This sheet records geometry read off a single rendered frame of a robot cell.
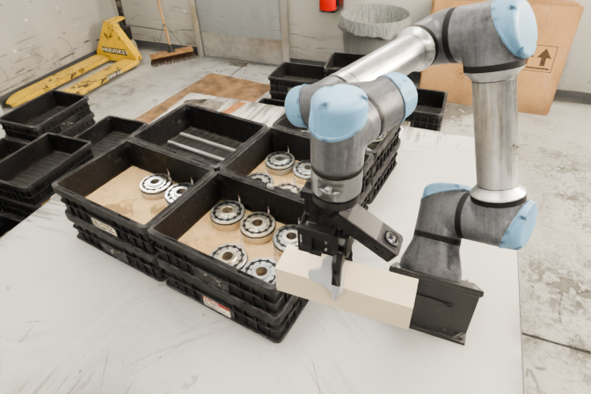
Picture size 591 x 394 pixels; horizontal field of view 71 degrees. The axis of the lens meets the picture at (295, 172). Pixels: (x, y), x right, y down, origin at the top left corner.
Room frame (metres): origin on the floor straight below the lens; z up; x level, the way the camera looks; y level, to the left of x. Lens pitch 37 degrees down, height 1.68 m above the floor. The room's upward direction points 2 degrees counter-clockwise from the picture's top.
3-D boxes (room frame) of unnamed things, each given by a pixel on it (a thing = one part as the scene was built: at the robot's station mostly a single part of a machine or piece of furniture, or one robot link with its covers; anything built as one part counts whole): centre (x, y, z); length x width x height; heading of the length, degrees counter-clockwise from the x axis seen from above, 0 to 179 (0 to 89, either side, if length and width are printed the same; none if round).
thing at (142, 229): (1.01, 0.49, 0.92); 0.40 x 0.30 x 0.02; 59
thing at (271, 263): (0.68, 0.09, 0.86); 0.10 x 0.10 x 0.01
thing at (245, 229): (0.86, 0.11, 0.86); 0.10 x 0.10 x 0.01
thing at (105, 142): (2.02, 1.06, 0.31); 0.40 x 0.30 x 0.34; 157
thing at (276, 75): (2.79, -0.07, 0.31); 0.40 x 0.30 x 0.34; 67
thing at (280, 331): (0.80, 0.15, 0.76); 0.40 x 0.30 x 0.12; 59
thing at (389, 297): (0.47, -0.08, 1.07); 0.24 x 0.06 x 0.06; 67
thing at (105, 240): (1.01, 0.49, 0.76); 0.40 x 0.30 x 0.12; 59
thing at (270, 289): (0.80, 0.15, 0.92); 0.40 x 0.30 x 0.02; 59
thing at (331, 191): (0.48, -0.06, 1.31); 0.08 x 0.08 x 0.05
